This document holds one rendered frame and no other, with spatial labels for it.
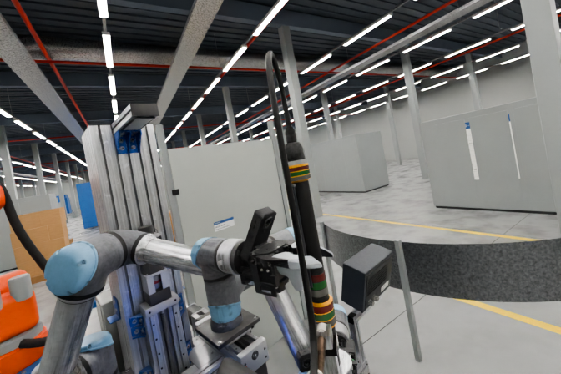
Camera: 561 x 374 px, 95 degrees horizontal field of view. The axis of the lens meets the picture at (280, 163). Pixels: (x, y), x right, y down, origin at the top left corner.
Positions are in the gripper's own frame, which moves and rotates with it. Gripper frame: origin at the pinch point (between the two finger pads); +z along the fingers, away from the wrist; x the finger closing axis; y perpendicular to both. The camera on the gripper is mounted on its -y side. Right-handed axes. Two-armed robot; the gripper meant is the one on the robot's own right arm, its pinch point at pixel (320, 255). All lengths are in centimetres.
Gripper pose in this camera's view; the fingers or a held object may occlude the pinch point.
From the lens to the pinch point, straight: 47.3
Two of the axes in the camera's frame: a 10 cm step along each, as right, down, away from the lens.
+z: 7.7, -1.4, -6.2
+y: 1.8, 9.8, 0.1
